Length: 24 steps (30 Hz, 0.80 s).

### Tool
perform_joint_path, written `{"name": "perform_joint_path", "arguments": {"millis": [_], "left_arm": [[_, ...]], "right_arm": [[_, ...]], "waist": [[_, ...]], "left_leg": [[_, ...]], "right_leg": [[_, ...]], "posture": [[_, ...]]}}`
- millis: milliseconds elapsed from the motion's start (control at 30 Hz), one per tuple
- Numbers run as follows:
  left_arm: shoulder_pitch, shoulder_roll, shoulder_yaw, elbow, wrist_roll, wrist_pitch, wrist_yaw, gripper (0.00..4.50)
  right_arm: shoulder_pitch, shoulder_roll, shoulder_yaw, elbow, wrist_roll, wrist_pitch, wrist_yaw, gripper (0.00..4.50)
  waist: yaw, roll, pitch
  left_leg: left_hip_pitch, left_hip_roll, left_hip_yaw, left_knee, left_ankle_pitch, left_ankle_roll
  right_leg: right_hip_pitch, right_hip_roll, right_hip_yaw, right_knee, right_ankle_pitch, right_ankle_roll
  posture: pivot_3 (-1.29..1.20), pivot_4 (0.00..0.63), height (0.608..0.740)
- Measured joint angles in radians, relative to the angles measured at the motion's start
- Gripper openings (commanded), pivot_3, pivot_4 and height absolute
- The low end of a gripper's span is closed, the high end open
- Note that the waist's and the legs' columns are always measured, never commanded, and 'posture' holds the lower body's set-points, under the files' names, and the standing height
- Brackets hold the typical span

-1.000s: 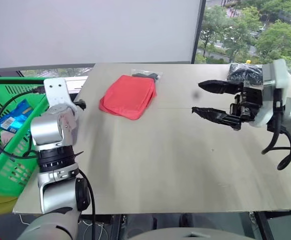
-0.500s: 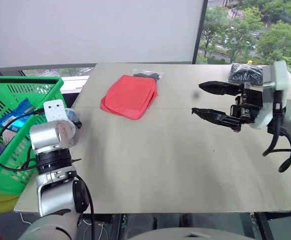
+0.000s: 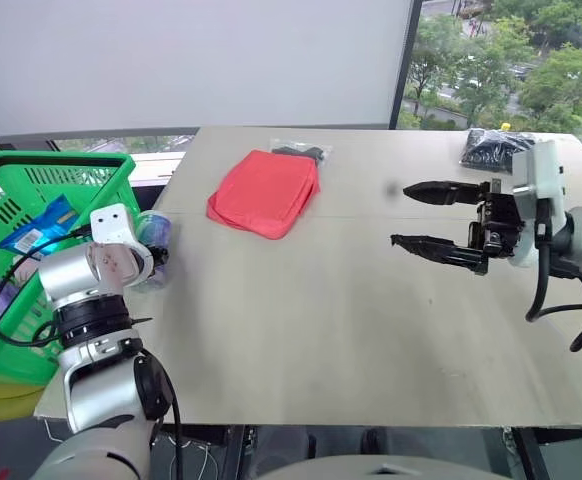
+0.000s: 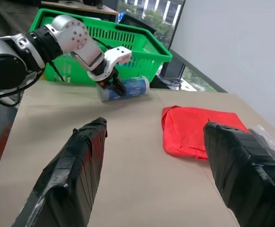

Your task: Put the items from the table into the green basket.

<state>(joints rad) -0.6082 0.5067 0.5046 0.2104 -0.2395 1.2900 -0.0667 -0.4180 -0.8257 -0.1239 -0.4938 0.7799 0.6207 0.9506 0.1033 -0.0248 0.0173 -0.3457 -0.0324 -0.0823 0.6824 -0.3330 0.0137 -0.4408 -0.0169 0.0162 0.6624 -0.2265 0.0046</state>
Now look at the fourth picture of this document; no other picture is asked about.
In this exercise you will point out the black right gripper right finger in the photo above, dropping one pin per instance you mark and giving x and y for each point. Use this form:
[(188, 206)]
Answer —
[(241, 175)]

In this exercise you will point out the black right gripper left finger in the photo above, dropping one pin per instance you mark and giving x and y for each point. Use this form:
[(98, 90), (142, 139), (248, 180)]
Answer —
[(80, 165)]

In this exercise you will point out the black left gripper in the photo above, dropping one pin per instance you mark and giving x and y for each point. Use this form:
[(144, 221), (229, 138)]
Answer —
[(112, 74)]

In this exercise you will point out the blue white bottle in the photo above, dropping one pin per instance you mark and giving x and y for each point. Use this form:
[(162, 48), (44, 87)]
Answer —
[(136, 88)]

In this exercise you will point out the green plastic shopping basket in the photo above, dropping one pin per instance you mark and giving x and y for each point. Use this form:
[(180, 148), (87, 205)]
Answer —
[(140, 45)]

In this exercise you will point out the dark item in clear bag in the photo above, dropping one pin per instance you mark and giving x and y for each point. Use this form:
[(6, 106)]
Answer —
[(269, 139)]

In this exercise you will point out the black monitor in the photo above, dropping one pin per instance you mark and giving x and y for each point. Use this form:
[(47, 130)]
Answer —
[(137, 21)]

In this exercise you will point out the red fabric pouch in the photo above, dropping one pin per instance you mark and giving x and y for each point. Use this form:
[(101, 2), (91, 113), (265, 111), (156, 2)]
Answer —
[(184, 130)]

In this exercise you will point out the brown wooden desk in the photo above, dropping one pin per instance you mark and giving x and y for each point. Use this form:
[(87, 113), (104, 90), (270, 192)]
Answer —
[(80, 7)]

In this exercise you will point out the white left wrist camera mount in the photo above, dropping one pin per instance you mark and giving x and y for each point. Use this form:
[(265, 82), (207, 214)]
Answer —
[(118, 53)]

